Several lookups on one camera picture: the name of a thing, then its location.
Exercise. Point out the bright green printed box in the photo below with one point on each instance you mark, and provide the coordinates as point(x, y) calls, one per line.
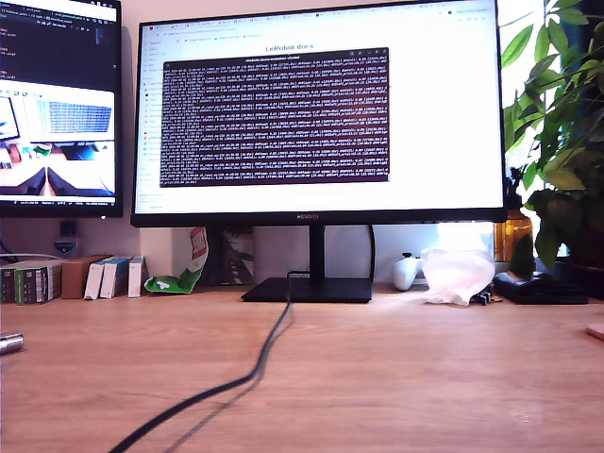
point(27, 284)

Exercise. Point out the small white blue box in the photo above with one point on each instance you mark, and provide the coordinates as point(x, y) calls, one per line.
point(109, 280)
point(134, 277)
point(93, 282)

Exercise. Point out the black leather wallet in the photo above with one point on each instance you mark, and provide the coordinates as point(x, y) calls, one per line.
point(533, 289)

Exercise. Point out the black plant pot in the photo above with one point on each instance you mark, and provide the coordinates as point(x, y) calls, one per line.
point(585, 278)

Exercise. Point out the brown cardboard box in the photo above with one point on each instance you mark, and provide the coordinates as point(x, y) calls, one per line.
point(74, 277)

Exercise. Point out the amber glass bottle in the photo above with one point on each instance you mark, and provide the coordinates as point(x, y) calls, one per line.
point(506, 236)

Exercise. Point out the crumpled white plastic bag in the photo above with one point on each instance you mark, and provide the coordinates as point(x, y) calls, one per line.
point(455, 276)

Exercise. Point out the blue white shield badge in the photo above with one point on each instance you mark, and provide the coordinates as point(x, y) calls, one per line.
point(65, 248)

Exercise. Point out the metallic silver laser pointer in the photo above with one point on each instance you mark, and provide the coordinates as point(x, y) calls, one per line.
point(10, 343)

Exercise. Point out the dark green printed box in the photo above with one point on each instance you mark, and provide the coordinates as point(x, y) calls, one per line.
point(7, 284)

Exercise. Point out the small black cube adapter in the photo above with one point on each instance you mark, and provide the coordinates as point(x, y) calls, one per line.
point(68, 228)

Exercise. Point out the green leafy houseplant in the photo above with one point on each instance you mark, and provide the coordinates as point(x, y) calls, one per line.
point(566, 160)

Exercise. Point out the black monitor with dark screen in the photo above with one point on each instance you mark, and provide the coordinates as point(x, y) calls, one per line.
point(56, 56)

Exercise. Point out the dark patterned box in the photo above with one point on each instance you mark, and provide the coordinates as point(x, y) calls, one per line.
point(235, 258)

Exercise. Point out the round wooden coaster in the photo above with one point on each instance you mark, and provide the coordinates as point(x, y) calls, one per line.
point(596, 332)

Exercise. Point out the large black Huawei monitor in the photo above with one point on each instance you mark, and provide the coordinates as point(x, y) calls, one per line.
point(424, 118)

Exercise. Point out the white game controller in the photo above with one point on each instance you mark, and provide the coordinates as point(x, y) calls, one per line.
point(405, 275)

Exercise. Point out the green red snack bag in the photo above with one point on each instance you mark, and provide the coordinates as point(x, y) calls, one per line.
point(173, 283)

